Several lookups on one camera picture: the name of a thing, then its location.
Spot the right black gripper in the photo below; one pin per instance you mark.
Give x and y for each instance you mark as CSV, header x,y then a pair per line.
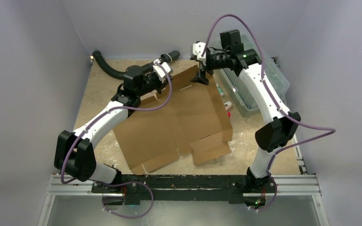
x,y
202,66

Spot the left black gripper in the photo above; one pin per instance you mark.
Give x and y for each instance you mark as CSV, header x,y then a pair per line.
x,y
161,85

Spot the brown cardboard box sheet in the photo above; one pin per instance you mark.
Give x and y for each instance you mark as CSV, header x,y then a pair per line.
x,y
190,120

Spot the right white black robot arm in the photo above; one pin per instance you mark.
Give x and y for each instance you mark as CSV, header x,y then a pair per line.
x,y
280,123

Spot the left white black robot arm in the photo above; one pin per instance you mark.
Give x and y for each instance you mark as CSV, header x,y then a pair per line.
x,y
75,157

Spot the green white tube upper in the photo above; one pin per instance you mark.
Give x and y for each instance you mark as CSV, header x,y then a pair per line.
x,y
220,90

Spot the pink white clip tool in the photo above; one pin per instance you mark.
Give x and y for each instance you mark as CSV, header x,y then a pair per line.
x,y
227,105

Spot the clear plastic storage bin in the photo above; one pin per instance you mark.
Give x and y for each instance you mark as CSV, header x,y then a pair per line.
x,y
258,85

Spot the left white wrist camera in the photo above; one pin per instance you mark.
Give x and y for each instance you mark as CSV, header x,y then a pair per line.
x,y
161,69

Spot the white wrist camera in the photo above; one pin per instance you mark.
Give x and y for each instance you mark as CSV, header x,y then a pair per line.
x,y
197,50
161,69

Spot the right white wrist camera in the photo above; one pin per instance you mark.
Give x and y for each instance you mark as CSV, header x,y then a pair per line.
x,y
197,50

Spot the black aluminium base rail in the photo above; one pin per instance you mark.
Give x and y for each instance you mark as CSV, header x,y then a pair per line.
x,y
211,188

